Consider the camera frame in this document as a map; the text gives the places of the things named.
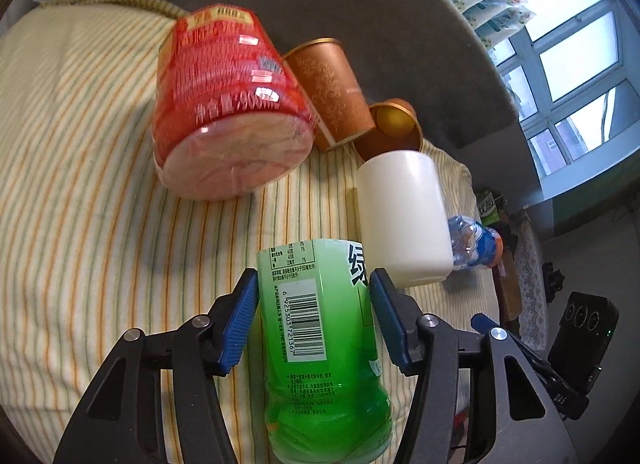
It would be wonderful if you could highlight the green tea bottle cup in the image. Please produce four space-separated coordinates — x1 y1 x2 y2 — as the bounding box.
257 239 392 463

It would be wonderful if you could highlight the blue orange bottle cup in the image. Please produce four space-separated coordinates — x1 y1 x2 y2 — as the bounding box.
448 215 503 271

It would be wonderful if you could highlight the white plastic cup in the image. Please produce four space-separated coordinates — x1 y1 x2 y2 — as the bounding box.
356 150 454 288

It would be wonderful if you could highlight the copper cup near jar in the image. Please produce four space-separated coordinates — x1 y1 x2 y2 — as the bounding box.
283 37 375 152

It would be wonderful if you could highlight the lace covered side table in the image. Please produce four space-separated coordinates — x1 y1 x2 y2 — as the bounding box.
510 210 549 352

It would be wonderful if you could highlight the red plastic jar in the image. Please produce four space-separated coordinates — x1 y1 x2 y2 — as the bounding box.
151 4 316 201

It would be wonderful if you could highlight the grey sofa backrest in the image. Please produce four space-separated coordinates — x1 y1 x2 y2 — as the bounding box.
60 0 519 150

